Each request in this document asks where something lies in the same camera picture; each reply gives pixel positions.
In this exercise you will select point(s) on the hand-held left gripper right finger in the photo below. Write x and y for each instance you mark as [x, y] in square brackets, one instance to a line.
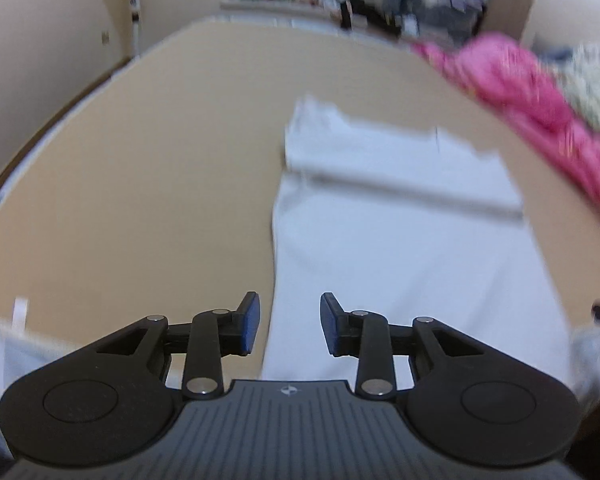
[330, 322]

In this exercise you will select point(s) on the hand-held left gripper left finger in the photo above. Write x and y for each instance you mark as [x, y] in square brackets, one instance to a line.
[250, 322]

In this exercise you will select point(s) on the white garment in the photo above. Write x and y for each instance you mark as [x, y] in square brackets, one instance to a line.
[405, 235]

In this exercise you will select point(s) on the white floral quilt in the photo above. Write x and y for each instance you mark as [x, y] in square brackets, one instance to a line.
[592, 85]

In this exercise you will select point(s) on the pink blanket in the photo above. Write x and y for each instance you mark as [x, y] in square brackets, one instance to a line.
[520, 90]

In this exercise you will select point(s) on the white window sill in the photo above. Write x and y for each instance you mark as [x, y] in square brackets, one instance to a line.
[280, 5]

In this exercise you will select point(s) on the wooden shelf unit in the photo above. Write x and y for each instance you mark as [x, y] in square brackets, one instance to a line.
[512, 0]

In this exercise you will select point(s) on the clear plastic storage bin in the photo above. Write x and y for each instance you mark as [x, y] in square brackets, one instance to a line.
[442, 10]

